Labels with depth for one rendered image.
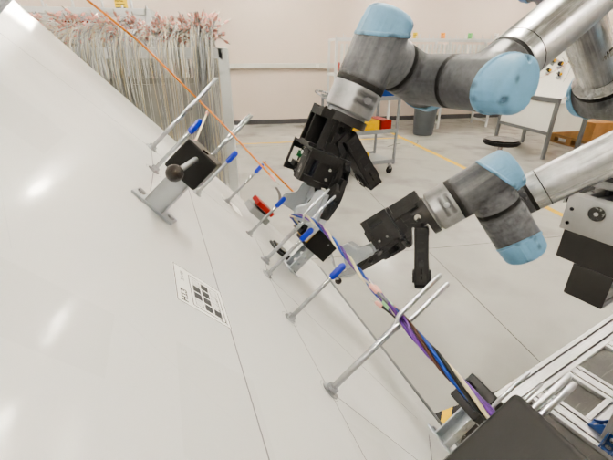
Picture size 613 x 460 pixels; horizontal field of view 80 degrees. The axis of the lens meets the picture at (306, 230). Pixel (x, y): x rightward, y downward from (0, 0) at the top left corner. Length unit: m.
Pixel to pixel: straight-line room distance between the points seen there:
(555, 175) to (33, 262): 0.78
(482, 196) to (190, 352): 0.55
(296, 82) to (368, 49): 8.27
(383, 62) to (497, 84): 0.15
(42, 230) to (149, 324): 0.07
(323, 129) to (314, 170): 0.06
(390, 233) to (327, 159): 0.19
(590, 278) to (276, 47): 8.11
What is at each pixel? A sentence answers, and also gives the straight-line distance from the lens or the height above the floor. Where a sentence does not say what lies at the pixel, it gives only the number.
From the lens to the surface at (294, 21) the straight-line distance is 8.84.
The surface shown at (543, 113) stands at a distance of 6.74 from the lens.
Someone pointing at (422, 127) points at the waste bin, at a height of 0.17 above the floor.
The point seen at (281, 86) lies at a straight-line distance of 8.80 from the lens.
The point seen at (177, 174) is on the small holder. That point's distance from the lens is 0.30.
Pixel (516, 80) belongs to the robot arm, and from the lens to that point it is 0.55.
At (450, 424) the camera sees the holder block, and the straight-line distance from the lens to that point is 0.62.
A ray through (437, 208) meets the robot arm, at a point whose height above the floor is 1.18.
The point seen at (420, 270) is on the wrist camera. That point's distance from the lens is 0.69.
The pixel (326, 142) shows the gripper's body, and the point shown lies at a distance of 0.58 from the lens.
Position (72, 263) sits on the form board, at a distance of 0.22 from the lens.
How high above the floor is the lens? 1.42
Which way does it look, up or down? 25 degrees down
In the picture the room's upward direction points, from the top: straight up
